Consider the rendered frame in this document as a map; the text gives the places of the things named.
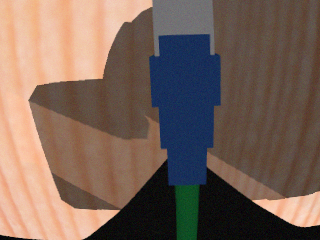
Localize blue network plug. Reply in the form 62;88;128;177
149;0;221;185

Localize green cable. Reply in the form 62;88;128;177
175;185;199;240

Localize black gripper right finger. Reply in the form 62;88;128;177
197;168;320;240

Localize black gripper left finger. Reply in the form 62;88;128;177
82;159;177;240

